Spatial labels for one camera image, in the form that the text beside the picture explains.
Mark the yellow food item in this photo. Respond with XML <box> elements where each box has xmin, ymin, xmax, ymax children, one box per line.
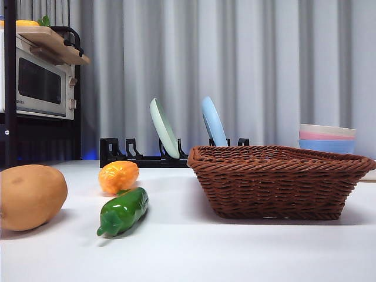
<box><xmin>0</xmin><ymin>19</ymin><xmax>40</xmax><ymax>28</ymax></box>

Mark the black curved handle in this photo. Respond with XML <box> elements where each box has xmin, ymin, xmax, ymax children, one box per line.
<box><xmin>51</xmin><ymin>26</ymin><xmax>85</xmax><ymax>56</ymax></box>

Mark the grey curtain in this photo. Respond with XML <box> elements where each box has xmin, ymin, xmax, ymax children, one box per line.
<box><xmin>17</xmin><ymin>0</ymin><xmax>376</xmax><ymax>161</ymax></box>

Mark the black dish rack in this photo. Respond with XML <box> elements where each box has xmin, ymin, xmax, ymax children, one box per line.
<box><xmin>99</xmin><ymin>137</ymin><xmax>250</xmax><ymax>169</ymax></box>

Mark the pink bowl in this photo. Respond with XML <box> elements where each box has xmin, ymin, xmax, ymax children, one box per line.
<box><xmin>299</xmin><ymin>131</ymin><xmax>357</xmax><ymax>141</ymax></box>

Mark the cream bowl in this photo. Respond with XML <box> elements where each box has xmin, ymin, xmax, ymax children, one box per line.
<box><xmin>299</xmin><ymin>123</ymin><xmax>357</xmax><ymax>137</ymax></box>

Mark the brown wicker basket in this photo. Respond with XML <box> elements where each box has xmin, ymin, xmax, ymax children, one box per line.
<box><xmin>187</xmin><ymin>145</ymin><xmax>376</xmax><ymax>220</ymax></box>

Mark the wooden board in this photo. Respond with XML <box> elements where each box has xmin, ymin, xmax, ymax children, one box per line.
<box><xmin>16</xmin><ymin>25</ymin><xmax>91</xmax><ymax>66</ymax></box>

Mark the blue bowl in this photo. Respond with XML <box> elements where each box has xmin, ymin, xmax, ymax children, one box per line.
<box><xmin>298</xmin><ymin>139</ymin><xmax>357</xmax><ymax>154</ymax></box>

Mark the tan potato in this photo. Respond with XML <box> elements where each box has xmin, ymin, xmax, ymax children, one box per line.
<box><xmin>0</xmin><ymin>164</ymin><xmax>68</xmax><ymax>231</ymax></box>

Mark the black shelf frame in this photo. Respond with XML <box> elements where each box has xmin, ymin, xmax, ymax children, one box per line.
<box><xmin>0</xmin><ymin>0</ymin><xmax>83</xmax><ymax>170</ymax></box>

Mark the white toaster oven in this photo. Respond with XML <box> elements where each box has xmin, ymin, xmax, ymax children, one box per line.
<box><xmin>0</xmin><ymin>29</ymin><xmax>76</xmax><ymax>120</ymax></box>

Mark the pale blue plate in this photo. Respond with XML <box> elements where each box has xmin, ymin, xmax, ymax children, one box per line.
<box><xmin>201</xmin><ymin>96</ymin><xmax>229</xmax><ymax>147</ymax></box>

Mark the green cucumber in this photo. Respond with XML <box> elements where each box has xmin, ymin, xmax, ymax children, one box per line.
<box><xmin>97</xmin><ymin>187</ymin><xmax>150</xmax><ymax>237</ymax></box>

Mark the pale green plate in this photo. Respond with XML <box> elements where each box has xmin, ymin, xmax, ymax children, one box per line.
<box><xmin>149</xmin><ymin>98</ymin><xmax>180</xmax><ymax>159</ymax></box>

